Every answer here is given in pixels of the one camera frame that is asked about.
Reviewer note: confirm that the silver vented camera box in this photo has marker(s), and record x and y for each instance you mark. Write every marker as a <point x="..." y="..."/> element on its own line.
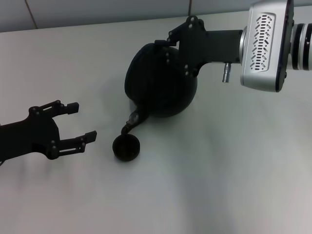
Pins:
<point x="265" y="44"/>

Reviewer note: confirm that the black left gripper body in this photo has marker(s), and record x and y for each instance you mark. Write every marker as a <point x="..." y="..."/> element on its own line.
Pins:
<point x="26" y="139"/>

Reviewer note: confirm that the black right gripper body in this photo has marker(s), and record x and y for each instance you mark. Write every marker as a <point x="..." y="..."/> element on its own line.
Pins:
<point x="214" y="46"/>

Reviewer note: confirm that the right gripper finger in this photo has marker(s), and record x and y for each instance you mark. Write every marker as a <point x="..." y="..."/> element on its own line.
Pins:
<point x="174" y="36"/>
<point x="176" y="59"/>

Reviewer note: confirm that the small dark teacup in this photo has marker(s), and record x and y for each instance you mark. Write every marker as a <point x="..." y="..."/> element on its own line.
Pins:
<point x="126" y="148"/>

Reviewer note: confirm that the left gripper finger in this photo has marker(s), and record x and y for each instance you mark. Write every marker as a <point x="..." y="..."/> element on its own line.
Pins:
<point x="73" y="107"/>
<point x="90" y="137"/>

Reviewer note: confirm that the black round teapot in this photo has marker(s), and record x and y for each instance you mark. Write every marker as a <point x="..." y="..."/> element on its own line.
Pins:
<point x="158" y="92"/>

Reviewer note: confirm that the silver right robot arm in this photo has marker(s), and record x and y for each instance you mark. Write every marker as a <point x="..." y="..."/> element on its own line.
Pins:
<point x="302" y="46"/>

